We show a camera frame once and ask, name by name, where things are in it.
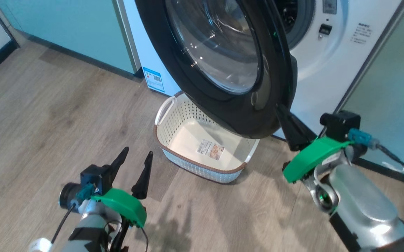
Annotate black round glass washer door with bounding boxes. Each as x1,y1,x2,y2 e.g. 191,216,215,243
134,0,298,139

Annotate blue energy label sticker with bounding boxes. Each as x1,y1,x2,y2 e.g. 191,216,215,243
142,67,165,93

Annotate black camera cable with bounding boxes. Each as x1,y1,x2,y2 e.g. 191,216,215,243
50,203,77,244
349,128,404,228

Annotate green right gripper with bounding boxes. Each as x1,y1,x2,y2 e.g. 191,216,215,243
276,104,355,183

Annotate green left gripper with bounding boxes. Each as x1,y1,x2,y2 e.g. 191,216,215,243
91,147,153,228

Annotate pale green cabinet with handle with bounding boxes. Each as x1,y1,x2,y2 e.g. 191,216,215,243
0,0,141,76

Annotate paper product label in basket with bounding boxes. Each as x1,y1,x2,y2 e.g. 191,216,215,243
196,139,224,161

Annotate black left camera cable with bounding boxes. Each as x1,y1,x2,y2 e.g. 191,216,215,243
50,203,77,244

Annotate white front-load washing machine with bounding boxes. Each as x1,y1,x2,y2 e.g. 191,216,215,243
123,0,404,139

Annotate cream perforated basket brown rim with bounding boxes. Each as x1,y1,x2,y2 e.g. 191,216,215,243
154,91,260,184

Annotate black right camera cable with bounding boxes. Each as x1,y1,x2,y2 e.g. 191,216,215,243
349,128,404,228

